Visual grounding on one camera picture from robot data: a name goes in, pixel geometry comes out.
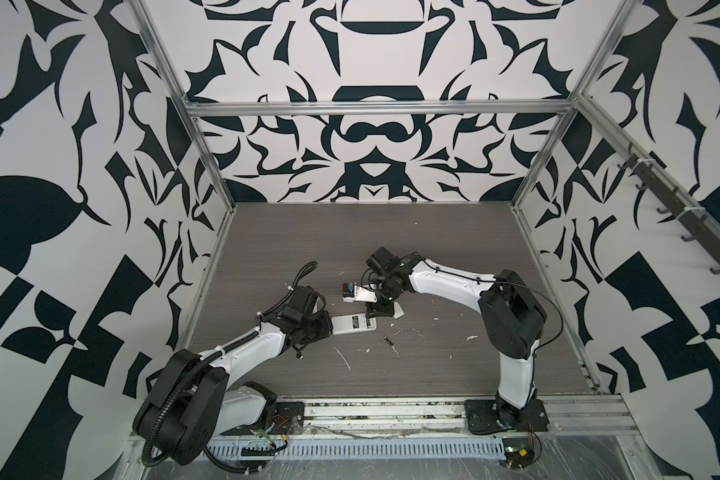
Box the white red remote control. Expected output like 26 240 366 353
331 313 377 335

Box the white battery cover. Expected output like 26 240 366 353
393 302 404 319

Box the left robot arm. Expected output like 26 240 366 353
132 261 333 467

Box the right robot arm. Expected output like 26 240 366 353
366 247 548 435

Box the small electronics board right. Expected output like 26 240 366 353
501 436 543 470

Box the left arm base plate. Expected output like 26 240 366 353
239 401 306 434

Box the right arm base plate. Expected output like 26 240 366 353
464 397 549 435

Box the white slotted cable duct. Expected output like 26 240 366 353
208 437 506 461

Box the aluminium frame rail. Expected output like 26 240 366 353
185 99 571 117

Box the black wall hook rail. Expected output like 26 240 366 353
619 143 720 276

